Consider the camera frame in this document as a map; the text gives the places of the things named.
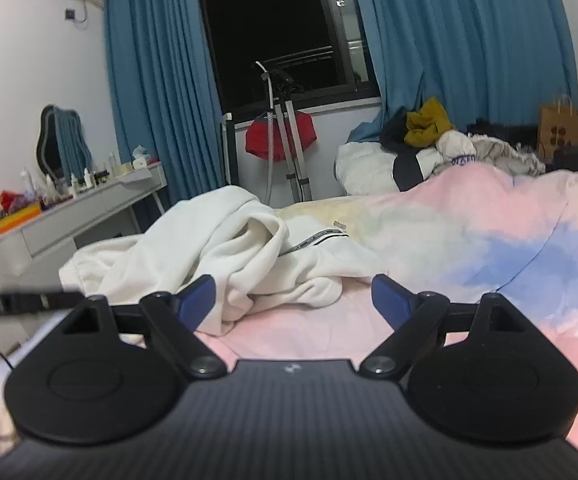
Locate mustard yellow garment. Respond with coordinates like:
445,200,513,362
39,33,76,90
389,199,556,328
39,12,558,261
404,98,455,148

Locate white pillow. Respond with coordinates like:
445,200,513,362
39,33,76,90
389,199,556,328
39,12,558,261
335,142,399,195

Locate white grey crumpled clothes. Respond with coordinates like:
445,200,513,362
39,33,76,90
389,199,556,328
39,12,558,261
416,130,546,179

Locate blue curtain right panel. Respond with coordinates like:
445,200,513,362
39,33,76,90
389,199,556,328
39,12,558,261
349,0,578,142

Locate grey vanity desk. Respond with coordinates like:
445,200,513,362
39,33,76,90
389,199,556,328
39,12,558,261
0,162,167,288

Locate red cloth on stand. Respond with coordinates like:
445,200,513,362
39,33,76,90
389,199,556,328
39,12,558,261
244,110,319,162

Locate white tissue box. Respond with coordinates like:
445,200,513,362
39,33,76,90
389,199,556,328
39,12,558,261
132,145,151,170

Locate orange box on desk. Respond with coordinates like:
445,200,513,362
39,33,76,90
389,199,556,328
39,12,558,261
0,203,42,235

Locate white hooded sweatshirt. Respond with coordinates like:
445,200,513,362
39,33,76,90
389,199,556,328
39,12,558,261
59,186,387,336

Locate blue curtain panel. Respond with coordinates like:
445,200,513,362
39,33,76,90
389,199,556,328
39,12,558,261
104,0,225,206
349,0,578,142

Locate blue curtain left panel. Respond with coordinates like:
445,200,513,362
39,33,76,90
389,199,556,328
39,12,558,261
104,0,225,206

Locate pastel pink blue duvet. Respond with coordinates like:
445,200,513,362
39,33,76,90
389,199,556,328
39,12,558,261
193,162,578,453

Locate dark window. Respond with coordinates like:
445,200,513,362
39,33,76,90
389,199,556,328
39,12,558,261
200,0,379,122

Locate brown paper bag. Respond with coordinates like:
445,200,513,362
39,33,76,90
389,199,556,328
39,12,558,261
537,94,578,162

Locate black wavy frame mirror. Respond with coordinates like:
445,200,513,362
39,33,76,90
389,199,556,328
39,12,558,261
35,105,94,182

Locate silver folding stand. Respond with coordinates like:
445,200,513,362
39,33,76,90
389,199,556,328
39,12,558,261
254,61,313,205

